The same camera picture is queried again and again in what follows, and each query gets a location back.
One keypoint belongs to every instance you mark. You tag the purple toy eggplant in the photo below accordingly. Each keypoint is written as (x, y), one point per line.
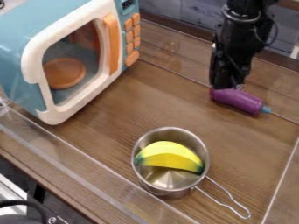
(240, 100)

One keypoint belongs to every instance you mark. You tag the clear acrylic barrier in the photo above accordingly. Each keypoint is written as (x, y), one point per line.
(105, 197)

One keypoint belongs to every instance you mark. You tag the orange microwave turntable plate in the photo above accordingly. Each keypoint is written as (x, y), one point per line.
(64, 72)

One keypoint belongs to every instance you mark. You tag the yellow green toy banana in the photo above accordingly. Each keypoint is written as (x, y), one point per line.
(171, 155)

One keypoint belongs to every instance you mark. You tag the silver pot with wire handle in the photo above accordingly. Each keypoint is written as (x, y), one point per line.
(172, 183)

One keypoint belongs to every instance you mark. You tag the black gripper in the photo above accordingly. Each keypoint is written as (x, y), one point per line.
(239, 39)

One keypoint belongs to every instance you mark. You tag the blue toy microwave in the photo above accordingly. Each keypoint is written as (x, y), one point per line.
(96, 31)

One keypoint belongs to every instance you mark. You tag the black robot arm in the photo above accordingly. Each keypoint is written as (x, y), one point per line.
(247, 9)

